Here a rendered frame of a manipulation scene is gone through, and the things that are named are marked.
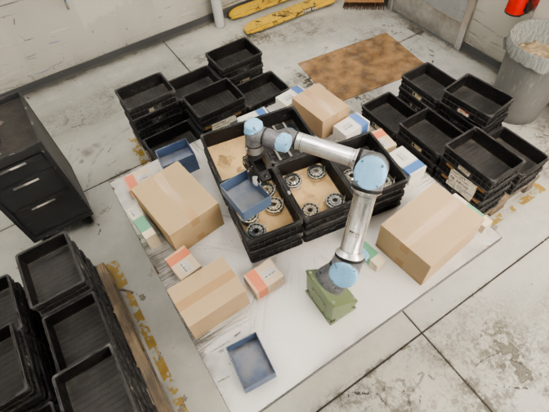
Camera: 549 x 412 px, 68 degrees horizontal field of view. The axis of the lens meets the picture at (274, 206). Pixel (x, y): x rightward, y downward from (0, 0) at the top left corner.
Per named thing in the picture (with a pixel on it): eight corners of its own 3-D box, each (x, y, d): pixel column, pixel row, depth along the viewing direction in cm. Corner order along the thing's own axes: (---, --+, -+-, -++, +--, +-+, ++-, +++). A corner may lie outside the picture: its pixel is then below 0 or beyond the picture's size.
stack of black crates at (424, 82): (453, 118, 344) (466, 86, 317) (426, 134, 336) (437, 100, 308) (418, 94, 365) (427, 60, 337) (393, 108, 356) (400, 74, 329)
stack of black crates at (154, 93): (174, 113, 369) (160, 70, 332) (189, 132, 353) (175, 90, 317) (132, 132, 358) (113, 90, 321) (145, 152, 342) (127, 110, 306)
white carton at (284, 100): (298, 95, 289) (298, 84, 281) (310, 103, 283) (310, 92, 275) (276, 107, 282) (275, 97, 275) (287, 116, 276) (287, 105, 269)
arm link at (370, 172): (359, 279, 175) (393, 155, 157) (353, 295, 161) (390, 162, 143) (331, 270, 178) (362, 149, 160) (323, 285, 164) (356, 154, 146)
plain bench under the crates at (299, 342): (461, 293, 269) (502, 236, 213) (254, 446, 224) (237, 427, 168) (316, 150, 352) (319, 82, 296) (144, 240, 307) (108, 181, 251)
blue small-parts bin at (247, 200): (271, 204, 187) (270, 195, 181) (244, 221, 183) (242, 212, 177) (247, 178, 197) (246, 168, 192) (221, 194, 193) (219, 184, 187)
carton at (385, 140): (395, 153, 251) (396, 144, 245) (378, 159, 249) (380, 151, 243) (379, 136, 260) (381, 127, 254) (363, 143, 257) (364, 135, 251)
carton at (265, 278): (270, 265, 211) (270, 258, 205) (284, 282, 205) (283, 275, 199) (244, 282, 206) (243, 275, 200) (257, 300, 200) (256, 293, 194)
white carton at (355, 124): (354, 122, 269) (356, 111, 262) (368, 132, 263) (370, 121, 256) (332, 136, 263) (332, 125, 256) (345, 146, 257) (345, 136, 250)
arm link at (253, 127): (259, 132, 158) (239, 126, 160) (260, 152, 166) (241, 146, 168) (267, 119, 162) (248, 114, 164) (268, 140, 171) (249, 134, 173)
